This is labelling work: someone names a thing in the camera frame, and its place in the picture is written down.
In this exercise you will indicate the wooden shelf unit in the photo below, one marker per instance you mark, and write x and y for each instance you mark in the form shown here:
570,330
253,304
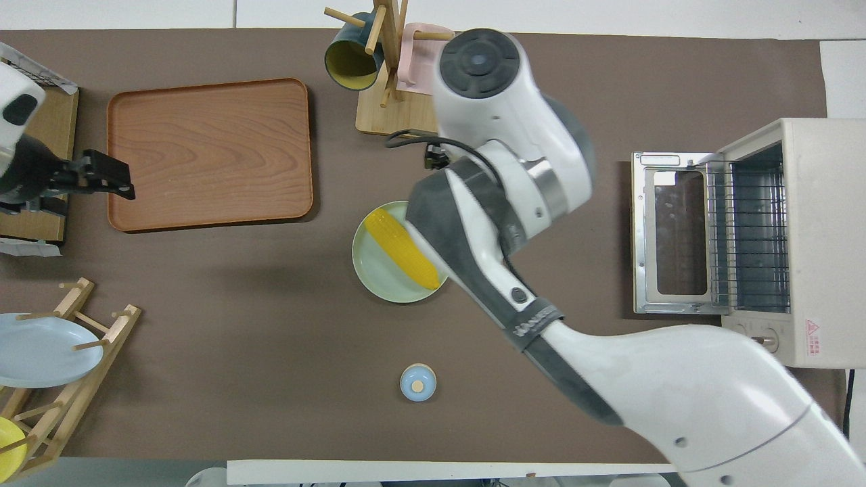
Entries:
57,128

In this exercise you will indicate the yellow plate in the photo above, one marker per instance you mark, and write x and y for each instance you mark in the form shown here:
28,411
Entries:
10,446

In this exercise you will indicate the brown wooden tray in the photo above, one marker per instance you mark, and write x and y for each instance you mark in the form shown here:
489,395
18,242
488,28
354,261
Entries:
210,155

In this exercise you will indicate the small blue bell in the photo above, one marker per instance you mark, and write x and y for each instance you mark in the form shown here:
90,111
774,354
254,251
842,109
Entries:
418,383

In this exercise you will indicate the brown table mat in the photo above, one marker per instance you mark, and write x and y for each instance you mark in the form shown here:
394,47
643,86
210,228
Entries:
237,325

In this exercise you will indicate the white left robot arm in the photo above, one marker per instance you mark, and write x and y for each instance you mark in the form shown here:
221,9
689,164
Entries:
17,101

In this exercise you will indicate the light blue plate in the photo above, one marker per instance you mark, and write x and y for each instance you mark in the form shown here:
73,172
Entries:
40,352

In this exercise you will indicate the wooden plate rack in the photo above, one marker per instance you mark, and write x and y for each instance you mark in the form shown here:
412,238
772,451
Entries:
101,338

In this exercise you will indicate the glass oven door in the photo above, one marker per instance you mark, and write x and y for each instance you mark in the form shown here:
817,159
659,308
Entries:
680,230

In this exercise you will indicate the white patterned cloth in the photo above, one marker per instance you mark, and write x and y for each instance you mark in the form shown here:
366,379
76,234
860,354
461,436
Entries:
47,74

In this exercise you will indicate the pink mug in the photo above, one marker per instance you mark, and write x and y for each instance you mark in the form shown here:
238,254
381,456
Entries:
416,61

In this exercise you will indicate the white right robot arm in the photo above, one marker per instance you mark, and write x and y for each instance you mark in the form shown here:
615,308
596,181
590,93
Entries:
676,392

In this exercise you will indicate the white toaster oven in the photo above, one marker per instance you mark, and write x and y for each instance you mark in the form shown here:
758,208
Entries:
825,237

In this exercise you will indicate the wooden mug rack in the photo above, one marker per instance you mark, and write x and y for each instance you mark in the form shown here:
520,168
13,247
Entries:
389,111

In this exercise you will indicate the light green plate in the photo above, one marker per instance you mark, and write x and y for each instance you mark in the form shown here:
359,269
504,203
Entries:
379,277

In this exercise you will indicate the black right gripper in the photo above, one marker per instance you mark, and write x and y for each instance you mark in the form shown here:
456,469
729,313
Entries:
438,157

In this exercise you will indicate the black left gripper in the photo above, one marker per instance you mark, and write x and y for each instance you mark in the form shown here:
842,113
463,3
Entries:
34,172

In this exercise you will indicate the dark blue mug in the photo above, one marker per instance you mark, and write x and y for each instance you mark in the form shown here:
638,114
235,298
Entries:
348,64

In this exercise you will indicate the yellow corn cob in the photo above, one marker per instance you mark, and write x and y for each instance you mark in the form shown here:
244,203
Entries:
399,247

